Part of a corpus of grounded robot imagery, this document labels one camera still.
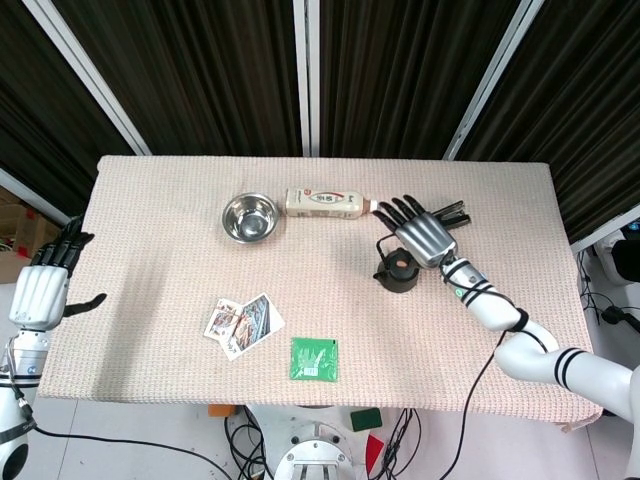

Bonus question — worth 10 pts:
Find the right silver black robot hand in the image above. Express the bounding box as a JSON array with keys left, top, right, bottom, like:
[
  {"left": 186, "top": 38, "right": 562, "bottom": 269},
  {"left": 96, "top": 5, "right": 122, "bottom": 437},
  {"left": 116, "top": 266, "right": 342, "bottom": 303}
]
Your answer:
[{"left": 372, "top": 194, "right": 460, "bottom": 270}]

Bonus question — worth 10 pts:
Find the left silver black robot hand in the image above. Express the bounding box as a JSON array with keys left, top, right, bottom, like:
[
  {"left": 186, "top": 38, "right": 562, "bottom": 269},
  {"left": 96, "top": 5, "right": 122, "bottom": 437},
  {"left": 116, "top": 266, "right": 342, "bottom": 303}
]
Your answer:
[{"left": 8, "top": 227, "right": 108, "bottom": 332}]

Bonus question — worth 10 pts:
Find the black teapot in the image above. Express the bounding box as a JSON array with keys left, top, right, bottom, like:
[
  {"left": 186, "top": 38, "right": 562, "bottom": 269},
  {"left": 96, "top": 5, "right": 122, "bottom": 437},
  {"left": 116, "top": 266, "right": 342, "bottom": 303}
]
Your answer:
[{"left": 372, "top": 233, "right": 420, "bottom": 295}]

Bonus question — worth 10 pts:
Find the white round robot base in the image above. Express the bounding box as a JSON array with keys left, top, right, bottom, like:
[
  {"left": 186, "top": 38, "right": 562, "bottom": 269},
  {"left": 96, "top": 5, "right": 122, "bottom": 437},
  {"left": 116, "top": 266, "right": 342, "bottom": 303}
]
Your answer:
[{"left": 247, "top": 403, "right": 391, "bottom": 480}]

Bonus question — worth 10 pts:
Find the black stapler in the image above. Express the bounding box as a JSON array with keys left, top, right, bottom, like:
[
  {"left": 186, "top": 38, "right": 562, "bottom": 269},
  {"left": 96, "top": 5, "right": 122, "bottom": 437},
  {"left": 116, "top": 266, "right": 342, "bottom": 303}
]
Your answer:
[{"left": 429, "top": 199, "right": 472, "bottom": 230}]

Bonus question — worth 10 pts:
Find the cardboard box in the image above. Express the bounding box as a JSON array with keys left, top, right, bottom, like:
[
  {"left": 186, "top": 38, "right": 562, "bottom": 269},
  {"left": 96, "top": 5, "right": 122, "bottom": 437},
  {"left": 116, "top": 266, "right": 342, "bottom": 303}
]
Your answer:
[{"left": 0, "top": 184, "right": 69, "bottom": 284}]

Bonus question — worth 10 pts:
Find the beige milk tea bottle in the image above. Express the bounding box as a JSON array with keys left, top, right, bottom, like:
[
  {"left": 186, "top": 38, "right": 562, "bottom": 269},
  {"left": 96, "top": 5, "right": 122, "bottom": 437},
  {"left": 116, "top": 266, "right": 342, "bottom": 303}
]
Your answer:
[{"left": 284, "top": 186, "right": 381, "bottom": 220}]

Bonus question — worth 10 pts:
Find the beige woven tablecloth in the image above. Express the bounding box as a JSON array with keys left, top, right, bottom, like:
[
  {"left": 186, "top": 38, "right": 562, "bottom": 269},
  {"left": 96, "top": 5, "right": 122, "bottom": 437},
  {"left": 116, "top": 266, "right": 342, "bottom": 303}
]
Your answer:
[{"left": 37, "top": 154, "right": 606, "bottom": 431}]

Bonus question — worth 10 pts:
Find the black curtain panel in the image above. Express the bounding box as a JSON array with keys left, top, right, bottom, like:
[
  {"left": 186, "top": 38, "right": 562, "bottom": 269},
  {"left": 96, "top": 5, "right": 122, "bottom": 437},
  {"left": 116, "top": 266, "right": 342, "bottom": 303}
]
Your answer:
[
  {"left": 317, "top": 0, "right": 526, "bottom": 160},
  {"left": 0, "top": 0, "right": 136, "bottom": 214},
  {"left": 52, "top": 0, "right": 304, "bottom": 157},
  {"left": 459, "top": 0, "right": 640, "bottom": 245}
]

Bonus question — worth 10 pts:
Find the green sachet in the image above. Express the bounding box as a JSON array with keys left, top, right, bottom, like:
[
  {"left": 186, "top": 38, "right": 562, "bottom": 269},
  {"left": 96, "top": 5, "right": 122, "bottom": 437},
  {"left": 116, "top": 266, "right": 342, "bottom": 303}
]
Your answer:
[{"left": 288, "top": 337, "right": 340, "bottom": 383}]

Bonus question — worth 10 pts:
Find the stainless steel bowl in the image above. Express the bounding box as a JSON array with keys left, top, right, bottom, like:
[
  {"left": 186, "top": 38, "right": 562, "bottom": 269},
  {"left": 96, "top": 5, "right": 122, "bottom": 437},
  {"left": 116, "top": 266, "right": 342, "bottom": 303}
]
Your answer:
[{"left": 221, "top": 192, "right": 280, "bottom": 245}]

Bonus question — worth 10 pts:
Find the playing card deck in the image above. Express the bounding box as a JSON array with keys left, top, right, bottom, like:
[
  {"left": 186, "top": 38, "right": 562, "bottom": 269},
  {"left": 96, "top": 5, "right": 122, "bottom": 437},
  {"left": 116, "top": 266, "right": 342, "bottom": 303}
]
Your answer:
[{"left": 203, "top": 298, "right": 246, "bottom": 341}]

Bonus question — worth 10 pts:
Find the dragon picture postcard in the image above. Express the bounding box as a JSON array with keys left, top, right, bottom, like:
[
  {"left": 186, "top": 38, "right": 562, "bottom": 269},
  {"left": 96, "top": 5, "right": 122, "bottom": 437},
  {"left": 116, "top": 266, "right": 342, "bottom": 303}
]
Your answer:
[{"left": 219, "top": 293, "right": 286, "bottom": 362}]

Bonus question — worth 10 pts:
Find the green block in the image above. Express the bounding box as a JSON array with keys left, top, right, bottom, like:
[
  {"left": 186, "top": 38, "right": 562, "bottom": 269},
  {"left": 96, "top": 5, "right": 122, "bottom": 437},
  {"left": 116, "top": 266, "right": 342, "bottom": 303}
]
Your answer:
[{"left": 349, "top": 407, "right": 384, "bottom": 432}]

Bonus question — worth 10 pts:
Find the black and white device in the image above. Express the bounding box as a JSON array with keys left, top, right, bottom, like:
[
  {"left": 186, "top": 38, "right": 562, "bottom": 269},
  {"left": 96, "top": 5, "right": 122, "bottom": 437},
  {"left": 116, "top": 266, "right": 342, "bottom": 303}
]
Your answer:
[{"left": 597, "top": 227, "right": 640, "bottom": 287}]

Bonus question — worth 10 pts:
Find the white partition frame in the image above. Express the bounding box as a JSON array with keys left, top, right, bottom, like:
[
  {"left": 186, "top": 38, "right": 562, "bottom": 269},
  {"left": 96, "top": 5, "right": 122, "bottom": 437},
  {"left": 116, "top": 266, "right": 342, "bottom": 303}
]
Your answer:
[
  {"left": 444, "top": 0, "right": 551, "bottom": 161},
  {"left": 569, "top": 204, "right": 640, "bottom": 254},
  {"left": 0, "top": 167, "right": 69, "bottom": 224},
  {"left": 29, "top": 0, "right": 151, "bottom": 156},
  {"left": 292, "top": 0, "right": 321, "bottom": 156}
]

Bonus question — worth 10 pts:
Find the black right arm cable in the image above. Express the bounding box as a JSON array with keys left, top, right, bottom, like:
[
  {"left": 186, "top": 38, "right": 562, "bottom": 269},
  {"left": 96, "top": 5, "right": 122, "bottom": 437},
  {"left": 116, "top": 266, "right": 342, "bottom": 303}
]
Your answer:
[{"left": 442, "top": 257, "right": 549, "bottom": 480}]

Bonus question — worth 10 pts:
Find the black floor cable bundle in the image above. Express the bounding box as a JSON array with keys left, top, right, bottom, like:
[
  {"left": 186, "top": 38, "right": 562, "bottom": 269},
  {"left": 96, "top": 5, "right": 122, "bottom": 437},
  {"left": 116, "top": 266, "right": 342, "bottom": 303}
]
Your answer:
[
  {"left": 223, "top": 407, "right": 274, "bottom": 480},
  {"left": 382, "top": 408, "right": 426, "bottom": 480}
]

